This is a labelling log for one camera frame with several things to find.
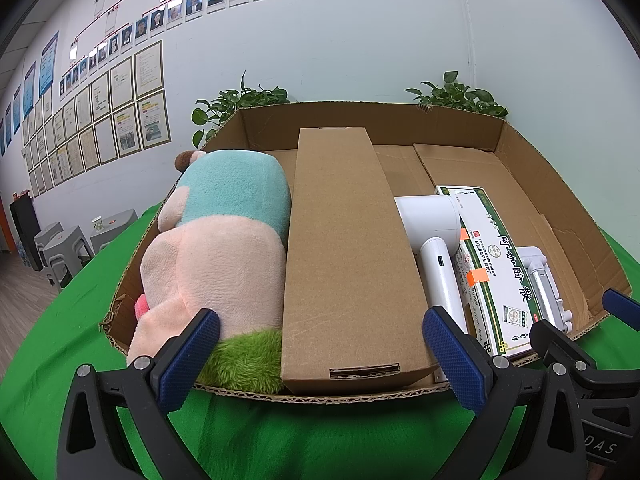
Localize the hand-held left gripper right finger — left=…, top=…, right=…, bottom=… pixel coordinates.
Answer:
left=422, top=305, right=588, bottom=480

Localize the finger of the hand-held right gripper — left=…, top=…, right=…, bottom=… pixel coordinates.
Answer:
left=601, top=287, right=640, bottom=333
left=529, top=319, right=598, bottom=386

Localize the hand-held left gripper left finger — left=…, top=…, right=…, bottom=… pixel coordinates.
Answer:
left=54, top=307, right=222, bottom=480

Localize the white folding phone stand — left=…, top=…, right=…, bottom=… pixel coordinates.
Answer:
left=515, top=246, right=576, bottom=335

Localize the white handheld hair dryer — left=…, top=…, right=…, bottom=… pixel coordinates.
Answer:
left=394, top=195, right=471, bottom=336

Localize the green and white medicine box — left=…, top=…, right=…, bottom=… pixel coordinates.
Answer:
left=434, top=185, right=541, bottom=358

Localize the pink and teal plush toy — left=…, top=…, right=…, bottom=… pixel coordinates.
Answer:
left=126, top=149, right=293, bottom=395

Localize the long brown cardboard box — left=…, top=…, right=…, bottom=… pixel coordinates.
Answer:
left=280, top=127, right=441, bottom=396

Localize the large cardboard tray box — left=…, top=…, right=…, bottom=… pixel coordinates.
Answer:
left=99, top=100, right=633, bottom=406

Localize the green tablecloth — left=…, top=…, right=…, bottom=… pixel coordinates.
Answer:
left=0, top=205, right=640, bottom=480

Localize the grey plastic stool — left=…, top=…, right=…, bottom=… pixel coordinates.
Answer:
left=34, top=221, right=65, bottom=251
left=42, top=226, right=94, bottom=288
left=89, top=208, right=139, bottom=256

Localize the black cabinet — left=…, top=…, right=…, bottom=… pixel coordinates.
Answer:
left=9, top=194, right=43, bottom=271

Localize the leafy green potted plant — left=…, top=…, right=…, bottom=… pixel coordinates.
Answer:
left=191, top=71, right=291, bottom=148
left=405, top=70, right=510, bottom=121

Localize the orange door frame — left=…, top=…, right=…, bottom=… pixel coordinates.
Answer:
left=0, top=197, right=17, bottom=255

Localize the wall of framed certificates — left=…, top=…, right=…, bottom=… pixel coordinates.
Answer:
left=20, top=39, right=172, bottom=198

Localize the row of blue wall posters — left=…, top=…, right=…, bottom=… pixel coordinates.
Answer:
left=0, top=31, right=60, bottom=156

